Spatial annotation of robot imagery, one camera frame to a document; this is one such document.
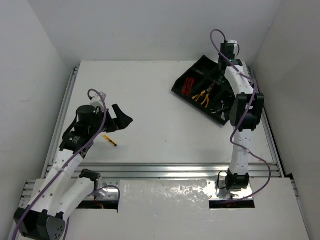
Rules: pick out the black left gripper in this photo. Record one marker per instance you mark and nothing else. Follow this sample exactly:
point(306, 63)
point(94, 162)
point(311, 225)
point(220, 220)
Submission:
point(111, 124)

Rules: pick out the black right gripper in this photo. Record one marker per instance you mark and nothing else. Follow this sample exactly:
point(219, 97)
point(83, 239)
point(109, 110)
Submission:
point(219, 58)

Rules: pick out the small yellow utility knife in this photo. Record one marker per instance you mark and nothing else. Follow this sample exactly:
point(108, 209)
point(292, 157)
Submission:
point(110, 140)

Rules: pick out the yellow needle-nose pliers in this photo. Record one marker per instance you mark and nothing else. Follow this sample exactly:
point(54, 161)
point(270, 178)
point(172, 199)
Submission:
point(204, 96)

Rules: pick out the red black folding saw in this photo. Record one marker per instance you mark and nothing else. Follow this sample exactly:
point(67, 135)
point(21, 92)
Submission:
point(188, 86)

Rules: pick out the large silver open-end wrench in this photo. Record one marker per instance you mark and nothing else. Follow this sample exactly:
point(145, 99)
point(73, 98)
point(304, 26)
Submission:
point(221, 110)

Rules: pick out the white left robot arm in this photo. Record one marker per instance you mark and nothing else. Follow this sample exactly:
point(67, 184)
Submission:
point(47, 215)

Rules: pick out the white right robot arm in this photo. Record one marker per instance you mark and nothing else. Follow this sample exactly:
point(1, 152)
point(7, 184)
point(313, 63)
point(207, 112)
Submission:
point(245, 115)

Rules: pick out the black compartment tray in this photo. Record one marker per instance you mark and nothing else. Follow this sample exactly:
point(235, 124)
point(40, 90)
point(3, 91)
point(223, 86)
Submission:
point(205, 72)

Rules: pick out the white front cover board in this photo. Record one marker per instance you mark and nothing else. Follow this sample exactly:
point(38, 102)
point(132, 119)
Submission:
point(180, 210)

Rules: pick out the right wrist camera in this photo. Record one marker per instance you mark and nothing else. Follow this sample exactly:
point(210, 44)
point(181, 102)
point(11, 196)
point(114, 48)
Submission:
point(235, 46)

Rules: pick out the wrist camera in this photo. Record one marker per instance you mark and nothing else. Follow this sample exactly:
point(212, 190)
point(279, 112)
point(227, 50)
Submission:
point(98, 100)
point(235, 46)

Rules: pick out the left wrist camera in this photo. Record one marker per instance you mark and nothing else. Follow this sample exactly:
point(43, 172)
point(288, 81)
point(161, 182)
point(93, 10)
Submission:
point(98, 100)

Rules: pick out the aluminium rail frame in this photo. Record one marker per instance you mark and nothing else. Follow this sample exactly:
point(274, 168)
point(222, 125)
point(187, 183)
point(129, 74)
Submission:
point(168, 138)

